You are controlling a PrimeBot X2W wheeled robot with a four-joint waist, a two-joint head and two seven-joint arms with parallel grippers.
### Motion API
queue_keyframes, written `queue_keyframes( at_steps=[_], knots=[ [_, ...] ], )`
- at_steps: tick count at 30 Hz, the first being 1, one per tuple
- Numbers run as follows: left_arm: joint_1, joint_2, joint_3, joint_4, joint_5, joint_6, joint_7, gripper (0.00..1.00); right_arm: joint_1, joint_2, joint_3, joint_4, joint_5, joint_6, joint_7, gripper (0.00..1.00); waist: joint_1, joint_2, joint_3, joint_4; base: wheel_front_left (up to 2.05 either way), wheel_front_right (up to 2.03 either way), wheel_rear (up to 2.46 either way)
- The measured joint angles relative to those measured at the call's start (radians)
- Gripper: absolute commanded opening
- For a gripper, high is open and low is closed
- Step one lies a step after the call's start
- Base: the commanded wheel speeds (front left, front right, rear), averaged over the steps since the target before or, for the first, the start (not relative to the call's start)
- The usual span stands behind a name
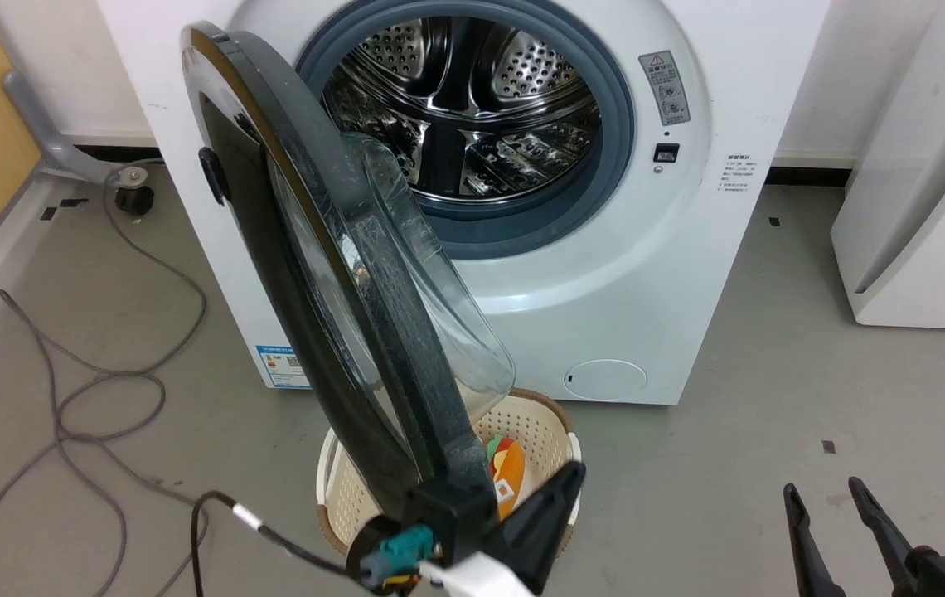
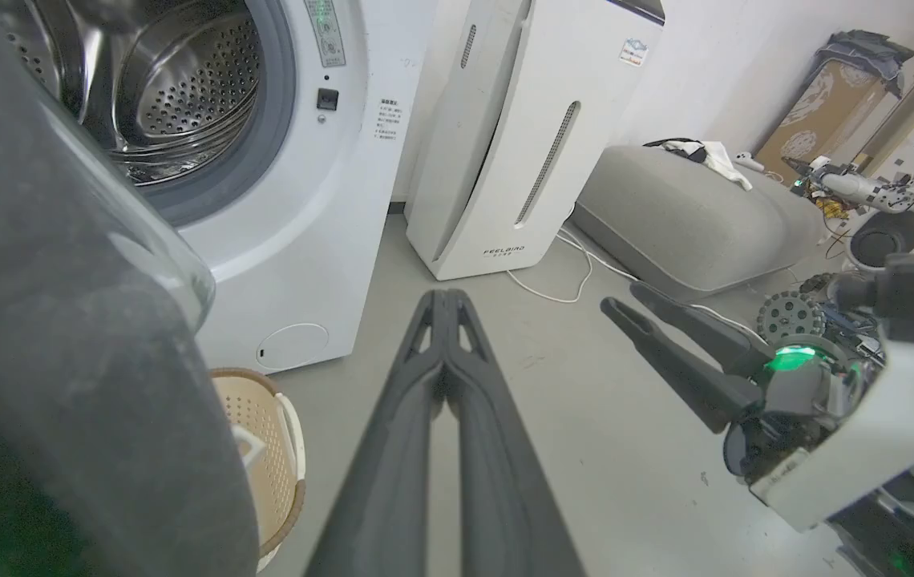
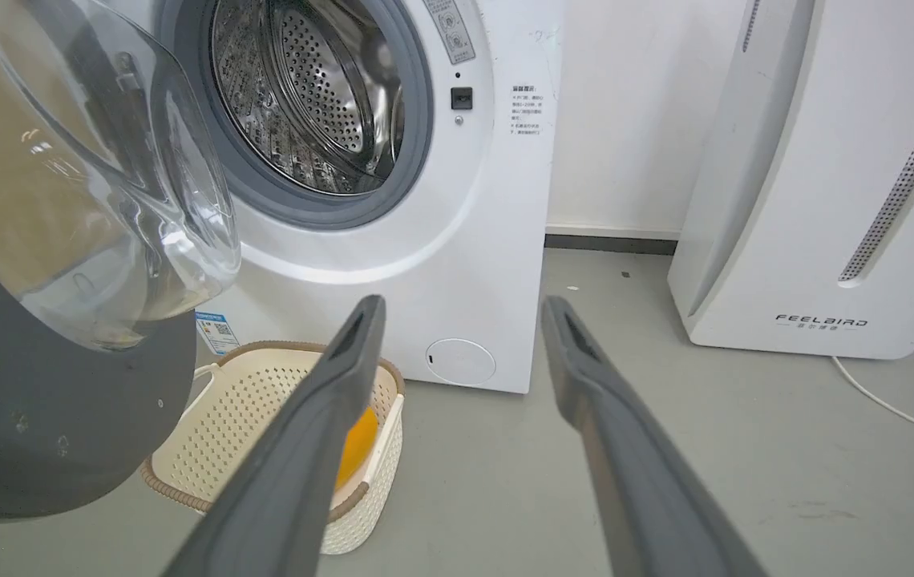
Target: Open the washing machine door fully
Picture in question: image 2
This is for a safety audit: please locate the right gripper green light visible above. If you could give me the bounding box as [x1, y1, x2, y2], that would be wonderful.
[601, 281, 859, 484]

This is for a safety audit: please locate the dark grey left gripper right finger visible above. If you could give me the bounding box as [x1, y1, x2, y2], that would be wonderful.
[444, 290, 587, 577]

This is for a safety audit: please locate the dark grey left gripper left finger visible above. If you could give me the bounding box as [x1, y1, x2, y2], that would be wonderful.
[304, 290, 447, 577]

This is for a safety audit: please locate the dark washing machine door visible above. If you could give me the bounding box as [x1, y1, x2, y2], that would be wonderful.
[0, 0, 260, 577]

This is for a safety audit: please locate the white washing machine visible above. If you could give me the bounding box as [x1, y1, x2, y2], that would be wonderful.
[0, 0, 439, 374]

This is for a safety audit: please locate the grey mecanum wheel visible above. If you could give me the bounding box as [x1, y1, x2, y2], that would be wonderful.
[756, 290, 827, 342]

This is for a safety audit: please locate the grey sofa cushion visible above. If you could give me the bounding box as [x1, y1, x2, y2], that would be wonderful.
[571, 144, 827, 302]

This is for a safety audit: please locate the beige laundry basket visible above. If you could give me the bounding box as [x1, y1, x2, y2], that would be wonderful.
[209, 368, 307, 572]

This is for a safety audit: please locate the white cloth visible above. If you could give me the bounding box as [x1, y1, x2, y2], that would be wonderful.
[645, 138, 754, 192]

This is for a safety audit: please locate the white round bin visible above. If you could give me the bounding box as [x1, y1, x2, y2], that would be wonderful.
[845, 208, 914, 272]

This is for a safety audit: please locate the white air purifier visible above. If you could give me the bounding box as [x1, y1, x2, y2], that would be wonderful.
[406, 0, 665, 282]

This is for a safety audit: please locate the brown cardboard box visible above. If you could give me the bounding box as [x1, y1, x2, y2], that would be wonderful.
[754, 30, 914, 187]

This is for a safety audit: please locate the white power cable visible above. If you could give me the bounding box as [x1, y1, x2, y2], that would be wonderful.
[505, 228, 770, 347]

